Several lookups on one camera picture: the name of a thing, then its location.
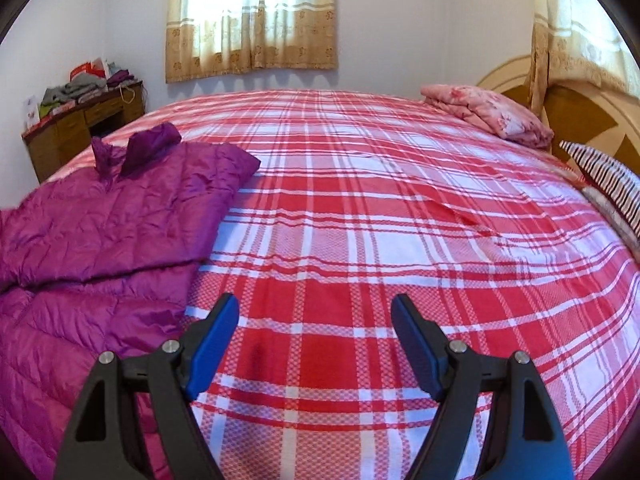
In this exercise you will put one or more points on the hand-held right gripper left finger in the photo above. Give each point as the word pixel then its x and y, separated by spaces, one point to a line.
pixel 215 350

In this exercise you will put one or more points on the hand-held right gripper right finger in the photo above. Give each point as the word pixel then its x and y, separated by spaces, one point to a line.
pixel 415 345

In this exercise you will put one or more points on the purple down jacket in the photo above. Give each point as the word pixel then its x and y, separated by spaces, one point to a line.
pixel 100 220

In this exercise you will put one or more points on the purple folded clothes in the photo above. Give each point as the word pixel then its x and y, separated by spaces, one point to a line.
pixel 120 78

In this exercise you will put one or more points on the grey clothes pile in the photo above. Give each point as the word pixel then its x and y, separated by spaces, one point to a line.
pixel 75 87

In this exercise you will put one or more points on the red plaid bed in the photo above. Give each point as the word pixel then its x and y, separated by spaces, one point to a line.
pixel 375 240

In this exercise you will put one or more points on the pink floral folded quilt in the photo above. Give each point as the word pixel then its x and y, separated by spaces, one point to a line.
pixel 490 110

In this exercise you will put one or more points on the striped pillow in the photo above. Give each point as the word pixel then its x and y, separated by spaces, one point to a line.
pixel 607 175

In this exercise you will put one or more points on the brown wooden desk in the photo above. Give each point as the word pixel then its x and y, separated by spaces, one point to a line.
pixel 65 135

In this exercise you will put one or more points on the wooden headboard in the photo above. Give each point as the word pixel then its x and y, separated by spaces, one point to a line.
pixel 565 115

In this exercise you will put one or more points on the white printed card box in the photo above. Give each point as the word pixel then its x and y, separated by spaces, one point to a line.
pixel 31 110

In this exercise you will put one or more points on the red box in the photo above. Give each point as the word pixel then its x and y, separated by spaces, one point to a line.
pixel 82 69

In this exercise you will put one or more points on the beige floral window curtain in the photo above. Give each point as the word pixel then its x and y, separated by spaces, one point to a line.
pixel 250 20
pixel 575 35

